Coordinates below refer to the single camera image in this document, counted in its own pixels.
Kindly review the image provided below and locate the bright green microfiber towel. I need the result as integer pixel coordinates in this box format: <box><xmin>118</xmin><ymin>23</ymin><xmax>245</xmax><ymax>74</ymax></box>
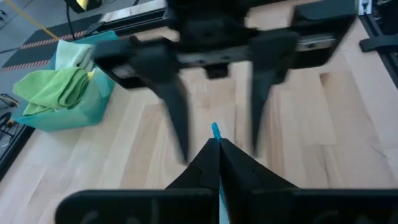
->
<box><xmin>12</xmin><ymin>67</ymin><xmax>91</xmax><ymax>116</ymax></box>

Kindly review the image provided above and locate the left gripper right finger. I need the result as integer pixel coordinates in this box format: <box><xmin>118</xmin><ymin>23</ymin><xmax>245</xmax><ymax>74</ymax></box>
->
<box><xmin>220</xmin><ymin>138</ymin><xmax>398</xmax><ymax>224</ymax></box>

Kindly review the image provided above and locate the teal plastic bin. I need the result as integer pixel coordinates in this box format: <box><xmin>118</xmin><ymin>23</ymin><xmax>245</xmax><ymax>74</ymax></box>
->
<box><xmin>12</xmin><ymin>30</ymin><xmax>119</xmax><ymax>132</ymax></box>

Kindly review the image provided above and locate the black plastic frame clip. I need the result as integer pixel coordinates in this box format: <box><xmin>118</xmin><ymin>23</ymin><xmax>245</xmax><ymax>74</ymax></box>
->
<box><xmin>359</xmin><ymin>34</ymin><xmax>398</xmax><ymax>53</ymax></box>

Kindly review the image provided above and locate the large black hazard-striped mat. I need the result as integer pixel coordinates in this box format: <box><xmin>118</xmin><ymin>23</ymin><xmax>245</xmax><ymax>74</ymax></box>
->
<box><xmin>0</xmin><ymin>14</ymin><xmax>103</xmax><ymax>73</ymax></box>

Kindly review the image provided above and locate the light blue microfiber towel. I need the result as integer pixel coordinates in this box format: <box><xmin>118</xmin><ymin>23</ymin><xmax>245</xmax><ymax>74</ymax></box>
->
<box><xmin>211</xmin><ymin>122</ymin><xmax>231</xmax><ymax>224</ymax></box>

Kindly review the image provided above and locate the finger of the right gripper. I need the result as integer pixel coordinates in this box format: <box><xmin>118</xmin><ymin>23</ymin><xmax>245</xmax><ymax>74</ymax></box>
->
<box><xmin>133</xmin><ymin>43</ymin><xmax>191</xmax><ymax>165</ymax></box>
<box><xmin>248</xmin><ymin>30</ymin><xmax>300</xmax><ymax>157</ymax></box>

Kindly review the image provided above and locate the yellow cable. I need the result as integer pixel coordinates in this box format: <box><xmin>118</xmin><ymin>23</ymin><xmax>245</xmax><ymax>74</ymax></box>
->
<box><xmin>4</xmin><ymin>0</ymin><xmax>60</xmax><ymax>40</ymax></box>

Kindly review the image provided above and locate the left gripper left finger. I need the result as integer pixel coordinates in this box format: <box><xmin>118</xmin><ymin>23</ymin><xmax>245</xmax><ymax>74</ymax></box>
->
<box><xmin>55</xmin><ymin>138</ymin><xmax>221</xmax><ymax>224</ymax></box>

